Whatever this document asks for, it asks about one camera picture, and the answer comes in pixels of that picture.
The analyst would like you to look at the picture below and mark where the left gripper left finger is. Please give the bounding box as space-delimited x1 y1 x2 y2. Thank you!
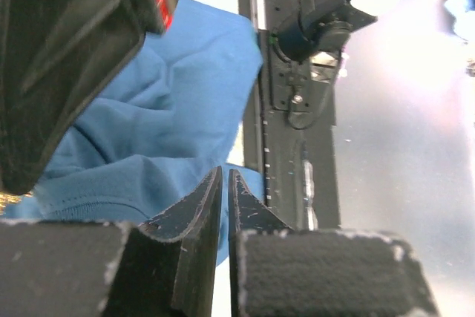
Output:
1 168 222 316

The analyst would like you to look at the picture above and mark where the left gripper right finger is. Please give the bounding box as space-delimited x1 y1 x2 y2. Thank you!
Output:
228 170 439 316

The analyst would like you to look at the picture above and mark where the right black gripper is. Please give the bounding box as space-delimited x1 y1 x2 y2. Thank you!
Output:
1 0 178 195

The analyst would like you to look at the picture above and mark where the dark blue t-shirt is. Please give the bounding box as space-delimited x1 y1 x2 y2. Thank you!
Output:
3 0 266 268

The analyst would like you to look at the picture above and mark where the gold flower brooch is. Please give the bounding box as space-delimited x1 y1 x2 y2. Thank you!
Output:
0 192 33 215

